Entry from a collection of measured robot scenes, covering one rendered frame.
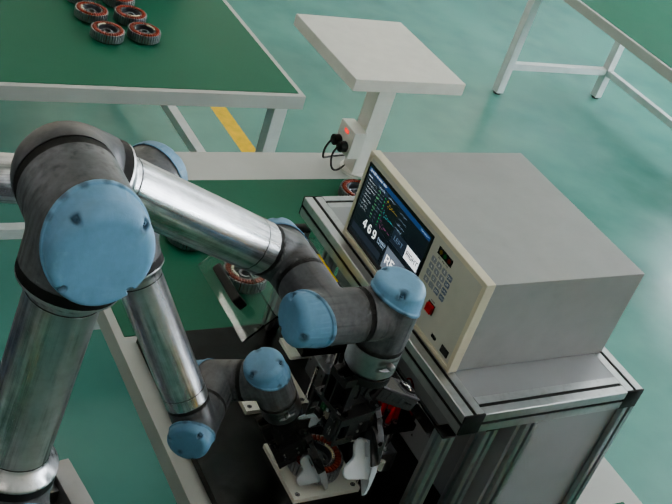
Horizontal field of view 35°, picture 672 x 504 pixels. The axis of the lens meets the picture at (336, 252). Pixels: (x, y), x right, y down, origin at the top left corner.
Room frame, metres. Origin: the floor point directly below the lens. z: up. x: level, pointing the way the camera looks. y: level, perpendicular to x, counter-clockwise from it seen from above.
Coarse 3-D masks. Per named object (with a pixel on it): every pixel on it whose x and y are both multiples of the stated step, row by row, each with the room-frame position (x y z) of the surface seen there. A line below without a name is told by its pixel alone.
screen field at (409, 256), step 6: (396, 234) 1.77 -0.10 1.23; (390, 240) 1.77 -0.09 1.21; (396, 240) 1.76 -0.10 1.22; (402, 240) 1.75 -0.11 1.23; (396, 246) 1.76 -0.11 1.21; (402, 246) 1.74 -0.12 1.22; (408, 246) 1.73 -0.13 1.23; (402, 252) 1.74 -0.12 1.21; (408, 252) 1.72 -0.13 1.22; (408, 258) 1.72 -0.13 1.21; (414, 258) 1.71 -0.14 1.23; (408, 264) 1.71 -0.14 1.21; (414, 264) 1.70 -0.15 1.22; (414, 270) 1.70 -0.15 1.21
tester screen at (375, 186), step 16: (368, 176) 1.88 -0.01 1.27; (368, 192) 1.87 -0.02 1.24; (384, 192) 1.83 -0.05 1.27; (368, 208) 1.85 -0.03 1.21; (384, 208) 1.81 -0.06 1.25; (400, 208) 1.78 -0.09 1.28; (384, 224) 1.80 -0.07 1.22; (400, 224) 1.77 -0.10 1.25; (416, 224) 1.73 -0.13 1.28; (384, 240) 1.79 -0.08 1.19; (416, 240) 1.72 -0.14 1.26; (400, 256) 1.74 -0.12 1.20; (416, 272) 1.69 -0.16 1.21
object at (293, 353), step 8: (288, 344) 1.78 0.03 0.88; (288, 352) 1.75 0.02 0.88; (296, 352) 1.76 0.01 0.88; (304, 352) 1.75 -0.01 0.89; (312, 352) 1.76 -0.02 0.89; (320, 352) 1.78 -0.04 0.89; (328, 352) 1.79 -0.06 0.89; (336, 352) 1.80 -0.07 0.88; (328, 360) 1.83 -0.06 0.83; (336, 360) 1.82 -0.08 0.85
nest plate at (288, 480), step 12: (264, 444) 1.57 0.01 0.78; (276, 468) 1.52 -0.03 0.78; (288, 468) 1.53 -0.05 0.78; (288, 480) 1.50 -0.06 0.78; (336, 480) 1.54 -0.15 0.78; (348, 480) 1.55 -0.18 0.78; (288, 492) 1.47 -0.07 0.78; (300, 492) 1.48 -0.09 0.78; (312, 492) 1.49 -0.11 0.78; (324, 492) 1.50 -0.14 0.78; (336, 492) 1.51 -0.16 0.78; (348, 492) 1.53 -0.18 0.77
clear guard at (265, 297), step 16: (208, 272) 1.74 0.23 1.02; (240, 272) 1.72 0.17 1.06; (336, 272) 1.82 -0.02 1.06; (240, 288) 1.68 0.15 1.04; (256, 288) 1.67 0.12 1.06; (272, 288) 1.69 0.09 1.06; (224, 304) 1.66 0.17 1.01; (256, 304) 1.64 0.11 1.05; (272, 304) 1.64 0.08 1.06; (240, 320) 1.61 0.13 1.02; (256, 320) 1.61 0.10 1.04; (272, 320) 1.60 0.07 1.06; (240, 336) 1.58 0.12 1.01
